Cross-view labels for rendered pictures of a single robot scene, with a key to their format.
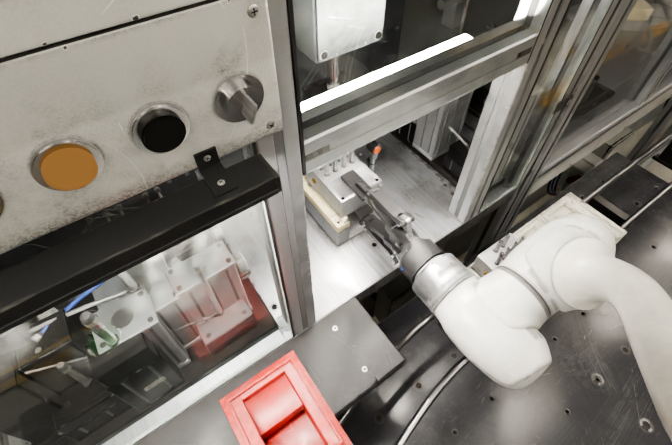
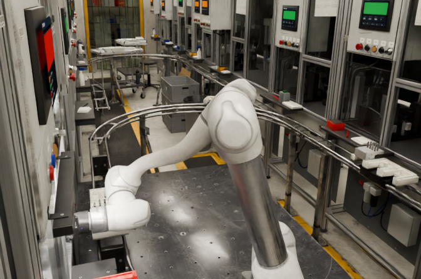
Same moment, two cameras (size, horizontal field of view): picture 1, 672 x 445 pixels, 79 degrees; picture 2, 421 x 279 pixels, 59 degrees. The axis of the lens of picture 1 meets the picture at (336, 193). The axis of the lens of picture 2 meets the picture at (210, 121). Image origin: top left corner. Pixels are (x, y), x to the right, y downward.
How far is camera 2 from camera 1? 91 cm
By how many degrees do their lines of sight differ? 66
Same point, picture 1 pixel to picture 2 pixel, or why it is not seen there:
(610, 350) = (153, 229)
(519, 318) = (130, 197)
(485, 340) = (130, 210)
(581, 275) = (131, 173)
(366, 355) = (103, 269)
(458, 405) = not seen: outside the picture
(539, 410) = (160, 259)
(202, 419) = not seen: outside the picture
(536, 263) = (118, 183)
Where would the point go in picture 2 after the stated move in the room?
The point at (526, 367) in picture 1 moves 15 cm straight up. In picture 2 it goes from (145, 205) to (144, 167)
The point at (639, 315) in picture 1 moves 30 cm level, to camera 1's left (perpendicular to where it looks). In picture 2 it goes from (150, 157) to (106, 197)
